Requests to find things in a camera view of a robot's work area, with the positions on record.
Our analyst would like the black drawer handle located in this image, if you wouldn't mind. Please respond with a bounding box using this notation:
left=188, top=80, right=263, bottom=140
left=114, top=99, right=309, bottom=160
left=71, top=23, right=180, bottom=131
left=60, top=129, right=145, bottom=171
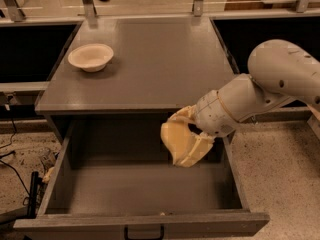
left=123, top=225, right=165, bottom=240

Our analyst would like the white paper bowl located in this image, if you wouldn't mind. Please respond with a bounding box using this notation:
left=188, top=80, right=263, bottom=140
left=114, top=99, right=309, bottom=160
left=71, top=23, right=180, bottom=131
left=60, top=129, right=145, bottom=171
left=68, top=43, right=114, bottom=72

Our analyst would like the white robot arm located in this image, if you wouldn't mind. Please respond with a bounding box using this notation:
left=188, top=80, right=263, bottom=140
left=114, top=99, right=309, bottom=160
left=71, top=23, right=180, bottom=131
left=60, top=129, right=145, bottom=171
left=161, top=39, right=320, bottom=168

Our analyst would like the yellow sponge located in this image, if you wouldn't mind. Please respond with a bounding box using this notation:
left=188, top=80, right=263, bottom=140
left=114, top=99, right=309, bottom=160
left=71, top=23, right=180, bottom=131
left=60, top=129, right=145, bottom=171
left=160, top=121, right=195, bottom=167

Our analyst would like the metal post centre left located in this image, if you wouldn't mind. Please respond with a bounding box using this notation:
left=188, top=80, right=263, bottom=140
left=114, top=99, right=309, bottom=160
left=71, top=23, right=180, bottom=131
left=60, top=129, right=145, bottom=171
left=82, top=0, right=96, bottom=18

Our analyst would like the open grey top drawer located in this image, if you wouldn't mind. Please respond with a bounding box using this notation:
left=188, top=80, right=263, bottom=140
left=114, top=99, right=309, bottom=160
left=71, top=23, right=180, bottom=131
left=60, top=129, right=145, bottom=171
left=14, top=119, right=269, bottom=240

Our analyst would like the black floor cable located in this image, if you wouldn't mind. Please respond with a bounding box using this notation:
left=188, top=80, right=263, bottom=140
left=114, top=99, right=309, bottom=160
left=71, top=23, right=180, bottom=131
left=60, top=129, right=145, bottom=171
left=0, top=117, right=31, bottom=198

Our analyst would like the metal post far left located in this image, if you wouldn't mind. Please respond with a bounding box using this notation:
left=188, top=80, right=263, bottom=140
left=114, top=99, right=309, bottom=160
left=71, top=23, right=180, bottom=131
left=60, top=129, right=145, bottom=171
left=3, top=0, right=25, bottom=22

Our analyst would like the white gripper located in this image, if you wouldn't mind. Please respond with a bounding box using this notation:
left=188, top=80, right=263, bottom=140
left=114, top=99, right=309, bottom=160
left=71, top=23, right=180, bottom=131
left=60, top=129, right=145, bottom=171
left=169, top=90, right=238, bottom=168

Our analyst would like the grey drawer cabinet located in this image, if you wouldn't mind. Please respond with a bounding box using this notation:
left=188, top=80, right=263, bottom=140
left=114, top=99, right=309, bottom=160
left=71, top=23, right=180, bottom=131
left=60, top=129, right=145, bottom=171
left=36, top=17, right=235, bottom=118

